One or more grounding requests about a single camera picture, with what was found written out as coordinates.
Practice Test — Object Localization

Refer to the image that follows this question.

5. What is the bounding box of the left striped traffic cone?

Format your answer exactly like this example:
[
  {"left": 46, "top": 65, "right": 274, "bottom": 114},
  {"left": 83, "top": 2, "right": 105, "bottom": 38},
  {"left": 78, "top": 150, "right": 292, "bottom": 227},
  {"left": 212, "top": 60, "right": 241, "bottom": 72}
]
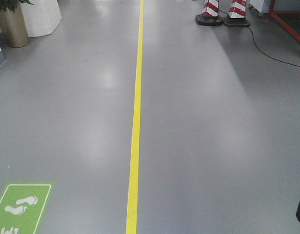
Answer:
[{"left": 195, "top": 0, "right": 223, "bottom": 26}]

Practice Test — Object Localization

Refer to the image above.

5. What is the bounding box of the gold plant pot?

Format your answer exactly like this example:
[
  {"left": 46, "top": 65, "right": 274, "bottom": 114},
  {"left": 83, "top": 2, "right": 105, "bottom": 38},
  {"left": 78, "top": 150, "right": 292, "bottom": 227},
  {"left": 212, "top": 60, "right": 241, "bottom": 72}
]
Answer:
[{"left": 0, "top": 0, "right": 33, "bottom": 48}]

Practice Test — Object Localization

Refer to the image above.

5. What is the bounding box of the green footprint floor sticker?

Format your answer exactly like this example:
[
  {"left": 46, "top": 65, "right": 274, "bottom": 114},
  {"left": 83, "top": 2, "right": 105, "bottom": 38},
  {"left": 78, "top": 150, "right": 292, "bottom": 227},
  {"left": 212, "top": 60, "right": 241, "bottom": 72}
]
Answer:
[{"left": 0, "top": 182, "right": 55, "bottom": 234}]

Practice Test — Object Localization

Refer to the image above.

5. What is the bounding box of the right striped traffic cone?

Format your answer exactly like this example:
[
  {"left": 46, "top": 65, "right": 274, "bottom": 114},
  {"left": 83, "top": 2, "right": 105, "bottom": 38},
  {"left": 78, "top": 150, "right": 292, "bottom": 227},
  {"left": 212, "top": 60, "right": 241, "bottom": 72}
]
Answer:
[{"left": 223, "top": 0, "right": 250, "bottom": 27}]

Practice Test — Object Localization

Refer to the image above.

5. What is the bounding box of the red metal frame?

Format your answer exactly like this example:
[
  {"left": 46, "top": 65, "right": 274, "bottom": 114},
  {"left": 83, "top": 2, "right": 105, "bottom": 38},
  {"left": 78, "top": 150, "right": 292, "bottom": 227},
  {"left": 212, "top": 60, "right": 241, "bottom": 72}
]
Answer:
[{"left": 268, "top": 0, "right": 300, "bottom": 44}]

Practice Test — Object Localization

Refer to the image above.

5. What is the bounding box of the black floor cable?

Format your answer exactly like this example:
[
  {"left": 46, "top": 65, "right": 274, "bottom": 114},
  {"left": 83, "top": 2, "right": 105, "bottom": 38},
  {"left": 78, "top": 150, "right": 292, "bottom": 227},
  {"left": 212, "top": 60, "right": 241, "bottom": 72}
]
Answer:
[{"left": 218, "top": 9, "right": 300, "bottom": 70}]

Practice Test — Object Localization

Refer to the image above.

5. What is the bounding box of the striped traffic cone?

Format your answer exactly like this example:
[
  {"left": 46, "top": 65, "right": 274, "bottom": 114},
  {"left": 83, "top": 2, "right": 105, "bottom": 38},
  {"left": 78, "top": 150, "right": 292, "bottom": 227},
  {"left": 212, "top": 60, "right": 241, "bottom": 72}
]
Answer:
[
  {"left": 223, "top": 0, "right": 250, "bottom": 27},
  {"left": 195, "top": 0, "right": 223, "bottom": 26}
]

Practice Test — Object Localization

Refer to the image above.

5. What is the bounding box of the white pedestal block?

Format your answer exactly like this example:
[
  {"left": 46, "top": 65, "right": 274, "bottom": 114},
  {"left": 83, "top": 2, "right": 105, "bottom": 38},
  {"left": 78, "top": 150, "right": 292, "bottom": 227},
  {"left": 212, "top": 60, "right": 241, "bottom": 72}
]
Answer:
[{"left": 21, "top": 0, "right": 62, "bottom": 38}]

